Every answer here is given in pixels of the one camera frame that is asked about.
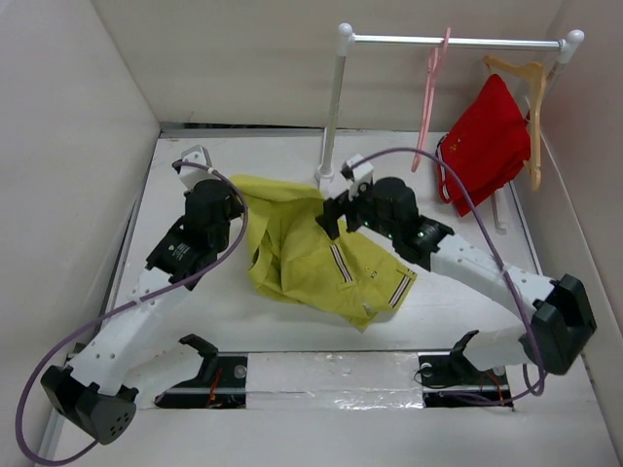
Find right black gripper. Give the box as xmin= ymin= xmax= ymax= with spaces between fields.
xmin=315 ymin=175 xmax=398 ymax=239

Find yellow-green trousers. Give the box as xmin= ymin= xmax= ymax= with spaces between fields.
xmin=232 ymin=175 xmax=417 ymax=330

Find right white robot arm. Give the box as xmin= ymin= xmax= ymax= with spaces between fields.
xmin=316 ymin=177 xmax=597 ymax=383

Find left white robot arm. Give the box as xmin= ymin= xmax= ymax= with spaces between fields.
xmin=41 ymin=178 xmax=245 ymax=445

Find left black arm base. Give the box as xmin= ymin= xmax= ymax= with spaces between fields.
xmin=155 ymin=334 xmax=248 ymax=410

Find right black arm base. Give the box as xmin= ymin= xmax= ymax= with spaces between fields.
xmin=413 ymin=331 xmax=511 ymax=409

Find red shorts on hanger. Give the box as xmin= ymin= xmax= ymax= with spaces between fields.
xmin=435 ymin=74 xmax=531 ymax=217

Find pink plastic clothes hanger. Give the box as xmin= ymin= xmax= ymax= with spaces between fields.
xmin=416 ymin=26 xmax=452 ymax=150

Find wooden clothes hanger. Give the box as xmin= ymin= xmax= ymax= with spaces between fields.
xmin=483 ymin=55 xmax=547 ymax=192

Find white metal clothes rack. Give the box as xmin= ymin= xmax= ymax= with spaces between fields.
xmin=313 ymin=22 xmax=586 ymax=233

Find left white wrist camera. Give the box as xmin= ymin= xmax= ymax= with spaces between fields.
xmin=172 ymin=145 xmax=214 ymax=190

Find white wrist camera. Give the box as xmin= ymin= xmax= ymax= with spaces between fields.
xmin=341 ymin=154 xmax=374 ymax=200
xmin=172 ymin=145 xmax=214 ymax=190

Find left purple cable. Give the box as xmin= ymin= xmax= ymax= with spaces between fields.
xmin=14 ymin=162 xmax=250 ymax=463

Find purple cable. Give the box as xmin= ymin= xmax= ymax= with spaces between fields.
xmin=14 ymin=162 xmax=250 ymax=463
xmin=349 ymin=148 xmax=549 ymax=399

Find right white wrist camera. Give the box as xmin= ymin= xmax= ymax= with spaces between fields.
xmin=341 ymin=154 xmax=374 ymax=200

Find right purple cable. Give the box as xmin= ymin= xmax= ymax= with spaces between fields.
xmin=349 ymin=148 xmax=549 ymax=399

